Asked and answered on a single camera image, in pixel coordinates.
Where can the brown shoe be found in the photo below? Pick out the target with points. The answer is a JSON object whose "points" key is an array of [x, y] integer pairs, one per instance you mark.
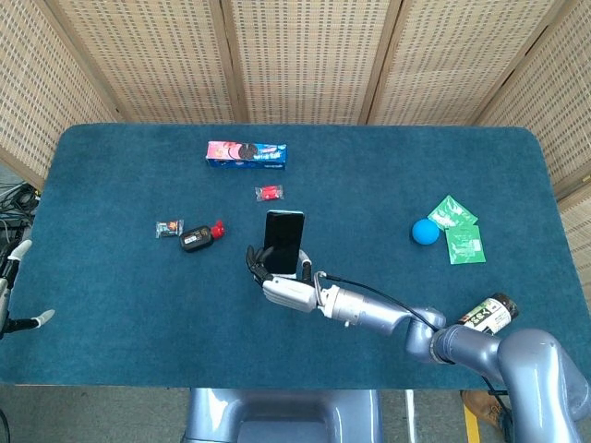
{"points": [[485, 408]]}

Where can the black bottle with red cap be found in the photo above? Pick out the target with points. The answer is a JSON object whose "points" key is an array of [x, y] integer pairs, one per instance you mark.
{"points": [[198, 236]]}

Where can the blue-grey robot torso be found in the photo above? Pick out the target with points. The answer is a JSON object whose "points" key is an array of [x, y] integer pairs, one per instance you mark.
{"points": [[281, 415]]}

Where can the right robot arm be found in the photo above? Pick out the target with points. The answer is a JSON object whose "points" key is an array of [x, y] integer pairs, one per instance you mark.
{"points": [[461, 341]]}

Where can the blue ball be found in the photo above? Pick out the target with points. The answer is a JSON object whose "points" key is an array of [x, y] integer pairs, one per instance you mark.
{"points": [[425, 231]]}

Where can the black smartphone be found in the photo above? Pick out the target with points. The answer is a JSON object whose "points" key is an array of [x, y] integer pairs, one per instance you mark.
{"points": [[283, 242]]}

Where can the green sachet packet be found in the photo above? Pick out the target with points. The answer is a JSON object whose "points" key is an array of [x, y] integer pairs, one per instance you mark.
{"points": [[450, 213], [465, 244]]}

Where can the blue cookie box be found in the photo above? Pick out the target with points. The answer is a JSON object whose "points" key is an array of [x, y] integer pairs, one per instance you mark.
{"points": [[247, 155]]}

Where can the woven wooden folding screen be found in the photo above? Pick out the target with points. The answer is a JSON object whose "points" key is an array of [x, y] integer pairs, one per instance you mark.
{"points": [[305, 55]]}

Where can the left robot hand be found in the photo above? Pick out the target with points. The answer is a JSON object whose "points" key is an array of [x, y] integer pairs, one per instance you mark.
{"points": [[14, 258]]}

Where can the white phone stand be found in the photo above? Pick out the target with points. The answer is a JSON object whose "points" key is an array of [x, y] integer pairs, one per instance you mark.
{"points": [[284, 276]]}

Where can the red wrapped candy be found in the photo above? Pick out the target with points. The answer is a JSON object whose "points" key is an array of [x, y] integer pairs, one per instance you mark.
{"points": [[268, 193]]}

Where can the dark wrapped candy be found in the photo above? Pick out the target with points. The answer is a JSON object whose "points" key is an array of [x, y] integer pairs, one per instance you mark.
{"points": [[168, 229]]}

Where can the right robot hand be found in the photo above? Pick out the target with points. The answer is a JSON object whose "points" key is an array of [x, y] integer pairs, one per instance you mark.
{"points": [[291, 291]]}

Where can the dark bottle with green label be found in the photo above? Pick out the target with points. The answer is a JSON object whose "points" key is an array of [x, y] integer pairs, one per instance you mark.
{"points": [[489, 314]]}

